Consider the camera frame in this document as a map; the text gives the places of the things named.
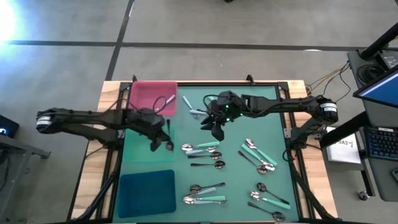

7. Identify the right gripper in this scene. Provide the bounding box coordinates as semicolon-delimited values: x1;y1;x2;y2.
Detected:
200;105;226;142

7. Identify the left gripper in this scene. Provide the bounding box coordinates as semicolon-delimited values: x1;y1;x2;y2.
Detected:
146;123;171;153

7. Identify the black handled spoon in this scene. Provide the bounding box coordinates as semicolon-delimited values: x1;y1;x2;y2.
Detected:
165;119;175;153

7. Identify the translucent plastic bin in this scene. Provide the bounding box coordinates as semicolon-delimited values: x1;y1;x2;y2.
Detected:
123;123;177;163

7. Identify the pink plastic bin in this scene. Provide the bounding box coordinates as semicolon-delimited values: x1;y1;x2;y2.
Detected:
128;80;178;116

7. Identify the blue plastic bin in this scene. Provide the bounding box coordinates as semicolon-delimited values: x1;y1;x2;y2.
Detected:
117;169;177;219

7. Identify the black desk crossbar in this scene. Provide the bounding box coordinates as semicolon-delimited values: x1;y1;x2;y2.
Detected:
319;111;371;149

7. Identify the white paper sheet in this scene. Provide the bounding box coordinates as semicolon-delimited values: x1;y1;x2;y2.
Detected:
325;126;362;165

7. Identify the grey cart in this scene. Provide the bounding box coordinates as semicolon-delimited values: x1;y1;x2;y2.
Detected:
0;133;51;200

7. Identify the black device with blue light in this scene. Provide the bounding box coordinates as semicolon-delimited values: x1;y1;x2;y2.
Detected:
0;114;20;139

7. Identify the black keyboard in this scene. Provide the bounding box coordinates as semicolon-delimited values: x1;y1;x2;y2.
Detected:
366;126;398;162

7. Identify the blue screen computer monitor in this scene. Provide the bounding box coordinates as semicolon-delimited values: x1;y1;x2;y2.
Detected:
353;65;398;109

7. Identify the grey desk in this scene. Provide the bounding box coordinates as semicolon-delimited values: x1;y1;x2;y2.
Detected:
346;48;398;203

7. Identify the black monitor pole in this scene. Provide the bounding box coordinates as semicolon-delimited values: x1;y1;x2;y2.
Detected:
359;22;398;60

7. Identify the black power adapter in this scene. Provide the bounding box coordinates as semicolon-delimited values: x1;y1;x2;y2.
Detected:
376;50;398;70

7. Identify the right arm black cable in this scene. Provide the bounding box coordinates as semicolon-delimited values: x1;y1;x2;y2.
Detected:
203;94;218;110

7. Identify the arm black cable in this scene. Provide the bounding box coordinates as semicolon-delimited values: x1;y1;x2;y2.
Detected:
203;94;218;110
153;95;168;113

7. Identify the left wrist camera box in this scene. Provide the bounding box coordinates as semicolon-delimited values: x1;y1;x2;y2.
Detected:
129;108;165;131

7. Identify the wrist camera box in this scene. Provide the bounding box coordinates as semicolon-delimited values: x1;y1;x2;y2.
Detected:
129;108;165;131
216;90;245;122

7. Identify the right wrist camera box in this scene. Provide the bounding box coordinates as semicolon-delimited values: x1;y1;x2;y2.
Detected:
216;90;245;122

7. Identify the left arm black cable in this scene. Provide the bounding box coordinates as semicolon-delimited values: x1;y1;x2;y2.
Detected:
153;95;168;113

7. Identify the black table frame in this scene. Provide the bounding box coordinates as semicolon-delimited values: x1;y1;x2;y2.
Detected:
67;74;340;224

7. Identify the yellow and black cable bundle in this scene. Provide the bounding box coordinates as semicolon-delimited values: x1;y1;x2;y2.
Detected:
305;61;352;105

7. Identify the coiled black cable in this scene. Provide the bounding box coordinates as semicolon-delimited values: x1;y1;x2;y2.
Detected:
356;63;379;85

